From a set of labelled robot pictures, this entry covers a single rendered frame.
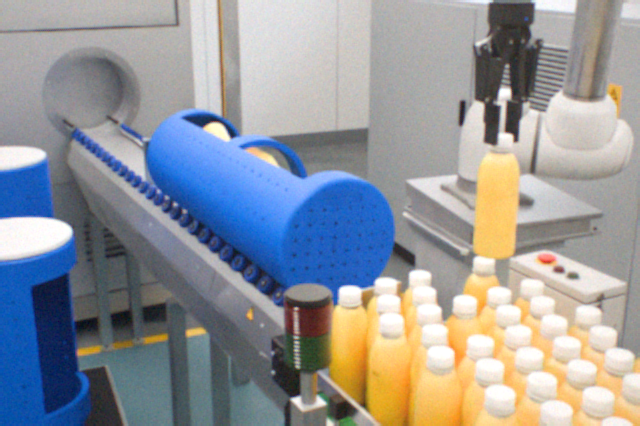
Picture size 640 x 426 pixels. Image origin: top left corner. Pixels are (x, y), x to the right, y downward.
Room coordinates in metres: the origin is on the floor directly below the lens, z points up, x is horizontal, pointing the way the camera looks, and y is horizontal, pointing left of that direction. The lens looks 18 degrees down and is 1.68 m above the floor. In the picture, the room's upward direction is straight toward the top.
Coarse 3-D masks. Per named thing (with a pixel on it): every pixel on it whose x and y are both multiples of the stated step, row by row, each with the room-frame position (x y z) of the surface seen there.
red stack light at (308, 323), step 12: (288, 312) 0.95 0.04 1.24; (300, 312) 0.94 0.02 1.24; (312, 312) 0.94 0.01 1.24; (324, 312) 0.94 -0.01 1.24; (288, 324) 0.95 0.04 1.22; (300, 324) 0.94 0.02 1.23; (312, 324) 0.94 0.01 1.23; (324, 324) 0.94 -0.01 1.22; (300, 336) 0.94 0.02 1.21; (312, 336) 0.94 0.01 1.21
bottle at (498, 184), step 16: (496, 160) 1.35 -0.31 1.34; (512, 160) 1.35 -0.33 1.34; (480, 176) 1.36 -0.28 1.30; (496, 176) 1.34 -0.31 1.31; (512, 176) 1.34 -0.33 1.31; (480, 192) 1.36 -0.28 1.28; (496, 192) 1.34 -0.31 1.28; (512, 192) 1.34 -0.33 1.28; (480, 208) 1.36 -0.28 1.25; (496, 208) 1.34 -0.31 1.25; (512, 208) 1.34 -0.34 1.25; (480, 224) 1.35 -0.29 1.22; (496, 224) 1.34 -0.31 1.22; (512, 224) 1.35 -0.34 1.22; (480, 240) 1.35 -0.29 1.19; (496, 240) 1.34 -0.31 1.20; (512, 240) 1.35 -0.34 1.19; (496, 256) 1.34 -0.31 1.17
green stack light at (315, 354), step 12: (288, 336) 0.95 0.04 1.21; (324, 336) 0.94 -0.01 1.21; (288, 348) 0.95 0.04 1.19; (300, 348) 0.94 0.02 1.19; (312, 348) 0.94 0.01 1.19; (324, 348) 0.94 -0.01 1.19; (288, 360) 0.95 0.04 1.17; (300, 360) 0.94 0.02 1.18; (312, 360) 0.94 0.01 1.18; (324, 360) 0.94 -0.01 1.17
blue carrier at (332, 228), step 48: (192, 144) 2.08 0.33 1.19; (240, 144) 1.94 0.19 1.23; (192, 192) 1.97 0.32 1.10; (240, 192) 1.75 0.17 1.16; (288, 192) 1.61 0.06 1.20; (336, 192) 1.60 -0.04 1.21; (240, 240) 1.72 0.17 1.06; (288, 240) 1.54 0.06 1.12; (336, 240) 1.60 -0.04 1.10; (384, 240) 1.66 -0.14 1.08; (288, 288) 1.56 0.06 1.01; (336, 288) 1.60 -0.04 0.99
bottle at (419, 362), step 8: (424, 344) 1.14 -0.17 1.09; (432, 344) 1.14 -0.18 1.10; (440, 344) 1.14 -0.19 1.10; (416, 352) 1.15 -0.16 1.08; (424, 352) 1.14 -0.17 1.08; (416, 360) 1.14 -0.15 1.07; (424, 360) 1.13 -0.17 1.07; (416, 368) 1.13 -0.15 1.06; (424, 368) 1.13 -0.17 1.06; (416, 376) 1.13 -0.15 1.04
